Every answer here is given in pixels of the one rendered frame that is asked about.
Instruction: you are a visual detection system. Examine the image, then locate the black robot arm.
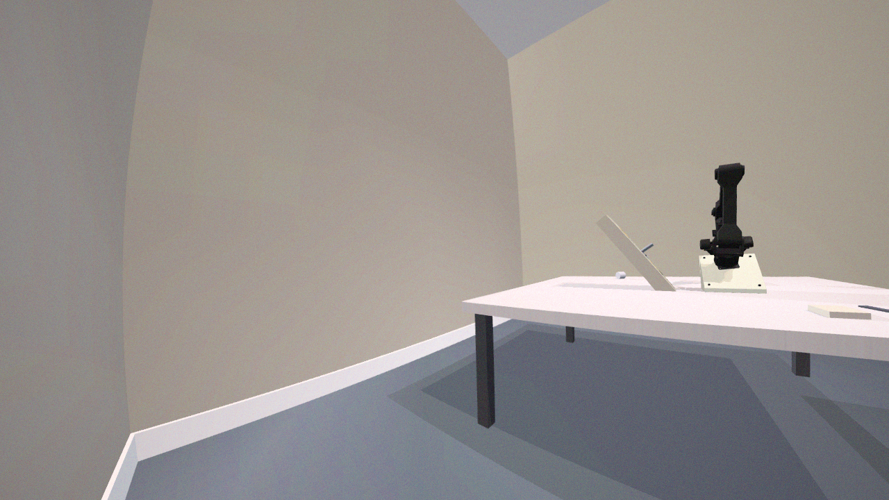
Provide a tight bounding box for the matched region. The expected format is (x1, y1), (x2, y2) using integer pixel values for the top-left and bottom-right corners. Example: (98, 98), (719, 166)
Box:
(711, 163), (745, 270)

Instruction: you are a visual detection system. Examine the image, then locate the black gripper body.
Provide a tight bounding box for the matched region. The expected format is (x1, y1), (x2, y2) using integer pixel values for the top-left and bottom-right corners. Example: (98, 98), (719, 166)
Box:
(700, 236), (754, 249)

